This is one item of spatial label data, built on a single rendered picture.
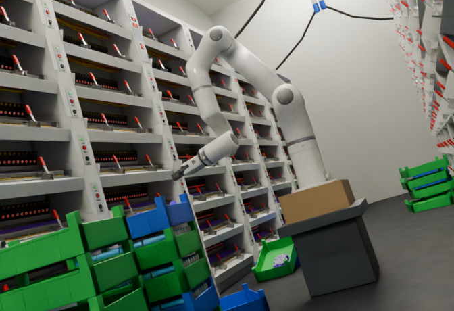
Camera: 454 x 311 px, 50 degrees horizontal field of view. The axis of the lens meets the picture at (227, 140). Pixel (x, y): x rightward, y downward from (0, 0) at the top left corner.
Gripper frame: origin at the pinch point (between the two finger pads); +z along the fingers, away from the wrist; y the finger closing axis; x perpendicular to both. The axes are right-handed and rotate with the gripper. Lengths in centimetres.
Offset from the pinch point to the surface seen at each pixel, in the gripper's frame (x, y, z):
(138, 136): 27.6, 7.3, 12.0
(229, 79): 80, 170, 4
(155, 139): 26.7, 23.4, 12.6
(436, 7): -12, -57, -114
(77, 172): 13.2, -40.0, 16.5
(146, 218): -24, -84, -29
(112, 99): 45.3, -4.3, 8.7
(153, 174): 9.0, 11.1, 15.8
